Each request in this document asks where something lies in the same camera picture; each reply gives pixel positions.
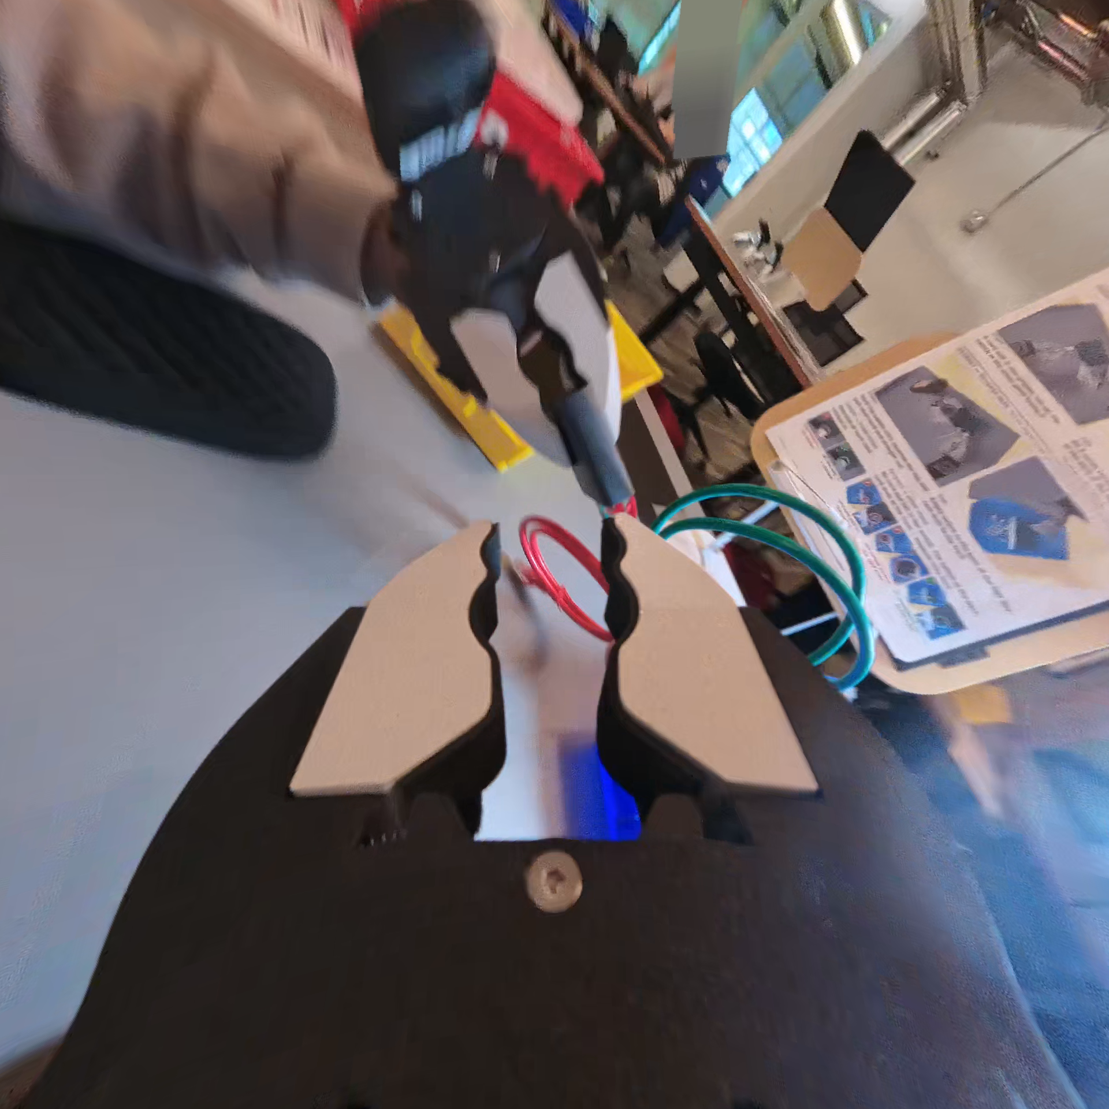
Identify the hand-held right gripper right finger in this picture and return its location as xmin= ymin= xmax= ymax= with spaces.
xmin=596 ymin=514 xmax=821 ymax=795

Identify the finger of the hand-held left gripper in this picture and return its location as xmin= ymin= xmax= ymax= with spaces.
xmin=531 ymin=251 xmax=627 ymax=445
xmin=449 ymin=308 xmax=577 ymax=472

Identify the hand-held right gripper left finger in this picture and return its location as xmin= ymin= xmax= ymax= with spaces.
xmin=288 ymin=520 xmax=507 ymax=799

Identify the black ethernet coupler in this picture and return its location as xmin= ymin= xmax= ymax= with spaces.
xmin=549 ymin=388 xmax=638 ymax=514

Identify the red ethernet cable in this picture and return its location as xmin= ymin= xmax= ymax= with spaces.
xmin=518 ymin=495 xmax=640 ymax=645

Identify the person's left forearm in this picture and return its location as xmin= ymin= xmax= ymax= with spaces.
xmin=0 ymin=0 xmax=402 ymax=300

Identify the person's left hand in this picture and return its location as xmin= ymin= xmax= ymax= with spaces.
xmin=358 ymin=204 xmax=408 ymax=307

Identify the yellow plastic bin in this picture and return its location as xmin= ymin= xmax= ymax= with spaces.
xmin=375 ymin=297 xmax=666 ymax=474

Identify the red plastic bin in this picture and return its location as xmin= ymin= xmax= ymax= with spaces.
xmin=337 ymin=0 xmax=606 ymax=212

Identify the dark long table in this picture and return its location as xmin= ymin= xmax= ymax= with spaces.
xmin=683 ymin=194 xmax=827 ymax=394

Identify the wooden and black chair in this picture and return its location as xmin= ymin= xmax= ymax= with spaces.
xmin=782 ymin=128 xmax=918 ymax=315

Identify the printed instruction sheet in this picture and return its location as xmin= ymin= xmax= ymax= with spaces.
xmin=765 ymin=279 xmax=1109 ymax=671

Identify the green ethernet cable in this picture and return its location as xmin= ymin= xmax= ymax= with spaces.
xmin=651 ymin=484 xmax=874 ymax=693

